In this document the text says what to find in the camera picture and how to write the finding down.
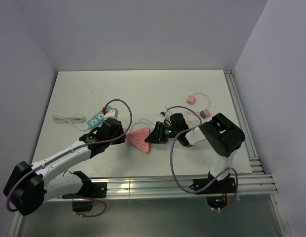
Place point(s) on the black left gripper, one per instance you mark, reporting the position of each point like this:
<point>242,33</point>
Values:
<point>120,130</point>

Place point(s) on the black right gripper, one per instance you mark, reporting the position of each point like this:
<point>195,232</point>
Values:
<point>158,136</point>

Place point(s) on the pink triangular power strip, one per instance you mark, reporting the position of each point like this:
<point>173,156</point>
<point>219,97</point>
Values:
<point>137,139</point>

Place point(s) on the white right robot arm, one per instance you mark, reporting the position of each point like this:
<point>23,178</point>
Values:
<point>222,134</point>

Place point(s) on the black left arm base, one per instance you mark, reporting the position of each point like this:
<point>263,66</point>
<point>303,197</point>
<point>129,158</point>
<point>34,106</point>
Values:
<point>92,194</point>

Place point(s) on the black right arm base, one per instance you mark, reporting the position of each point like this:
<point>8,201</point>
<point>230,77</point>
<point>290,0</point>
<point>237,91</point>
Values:
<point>220,188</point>

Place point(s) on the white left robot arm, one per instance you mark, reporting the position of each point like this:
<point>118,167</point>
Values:
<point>30,185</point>

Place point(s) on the orange charger plug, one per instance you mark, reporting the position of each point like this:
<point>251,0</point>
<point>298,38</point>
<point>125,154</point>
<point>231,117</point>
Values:
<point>190,100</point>

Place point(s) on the brown charger plug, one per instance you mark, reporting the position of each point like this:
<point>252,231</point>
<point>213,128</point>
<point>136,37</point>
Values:
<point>205,113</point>

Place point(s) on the teal power strip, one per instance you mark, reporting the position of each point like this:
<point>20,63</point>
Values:
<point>96,120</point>

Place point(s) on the aluminium frame rail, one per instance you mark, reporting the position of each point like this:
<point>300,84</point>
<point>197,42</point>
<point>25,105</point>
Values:
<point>142,198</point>

